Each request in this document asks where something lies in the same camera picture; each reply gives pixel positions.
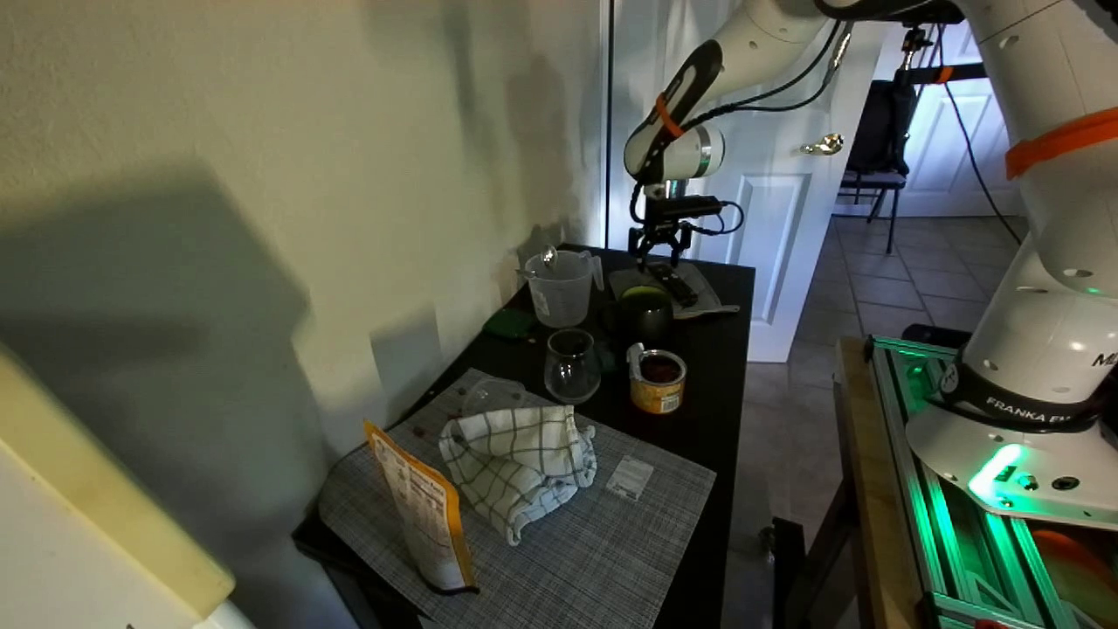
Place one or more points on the dark green mug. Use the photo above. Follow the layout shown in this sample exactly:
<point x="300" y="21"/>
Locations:
<point x="639" y="317"/>

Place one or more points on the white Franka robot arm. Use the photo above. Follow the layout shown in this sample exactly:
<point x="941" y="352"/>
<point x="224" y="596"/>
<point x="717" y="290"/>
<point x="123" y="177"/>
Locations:
<point x="1049" y="326"/>

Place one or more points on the gray woven placemat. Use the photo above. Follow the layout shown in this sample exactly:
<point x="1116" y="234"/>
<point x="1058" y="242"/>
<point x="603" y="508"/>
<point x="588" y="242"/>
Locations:
<point x="604" y="545"/>

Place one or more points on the black side table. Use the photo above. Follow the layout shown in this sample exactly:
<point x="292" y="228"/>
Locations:
<point x="717" y="384"/>

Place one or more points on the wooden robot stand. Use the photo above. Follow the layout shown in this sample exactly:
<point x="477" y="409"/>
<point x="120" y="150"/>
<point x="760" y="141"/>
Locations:
<point x="861" y="489"/>

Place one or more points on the yellow open can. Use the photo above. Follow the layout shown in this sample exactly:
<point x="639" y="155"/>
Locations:
<point x="653" y="388"/>

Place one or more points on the clear drinking glass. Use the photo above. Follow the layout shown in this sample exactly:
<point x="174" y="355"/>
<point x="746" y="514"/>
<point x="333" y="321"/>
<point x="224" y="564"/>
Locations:
<point x="571" y="371"/>

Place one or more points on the black chair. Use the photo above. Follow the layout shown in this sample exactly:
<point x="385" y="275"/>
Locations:
<point x="877" y="141"/>

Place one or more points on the clear plastic measuring jug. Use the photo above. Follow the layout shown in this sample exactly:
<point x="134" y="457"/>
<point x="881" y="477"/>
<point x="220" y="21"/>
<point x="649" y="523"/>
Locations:
<point x="560" y="290"/>

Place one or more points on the aluminium base frame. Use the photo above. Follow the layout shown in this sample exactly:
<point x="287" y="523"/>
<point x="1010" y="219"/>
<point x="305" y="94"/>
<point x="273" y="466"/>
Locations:
<point x="948" y="545"/>

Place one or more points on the gray quilted pot holder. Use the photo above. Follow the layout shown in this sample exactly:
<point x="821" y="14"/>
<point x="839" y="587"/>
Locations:
<point x="712" y="299"/>

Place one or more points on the white checkered dish cloth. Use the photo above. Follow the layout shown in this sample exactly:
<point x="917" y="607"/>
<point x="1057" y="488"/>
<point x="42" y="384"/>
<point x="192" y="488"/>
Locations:
<point x="519" y="466"/>

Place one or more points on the white closet door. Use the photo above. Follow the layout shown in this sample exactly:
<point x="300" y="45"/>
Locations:
<point x="944" y="150"/>

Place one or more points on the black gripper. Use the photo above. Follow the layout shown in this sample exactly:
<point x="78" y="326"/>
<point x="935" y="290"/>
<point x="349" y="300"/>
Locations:
<point x="675" y="210"/>

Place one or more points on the white panelled door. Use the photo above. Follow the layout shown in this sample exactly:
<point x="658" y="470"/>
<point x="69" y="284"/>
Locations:
<point x="768" y="268"/>

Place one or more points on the green round lid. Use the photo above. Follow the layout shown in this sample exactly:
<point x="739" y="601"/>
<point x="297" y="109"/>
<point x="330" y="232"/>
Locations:
<point x="509" y="321"/>

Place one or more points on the small white card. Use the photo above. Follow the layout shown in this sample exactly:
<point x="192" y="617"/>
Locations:
<point x="630" y="481"/>

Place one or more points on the black camera tripod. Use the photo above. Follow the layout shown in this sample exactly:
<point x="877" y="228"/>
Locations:
<point x="948" y="70"/>

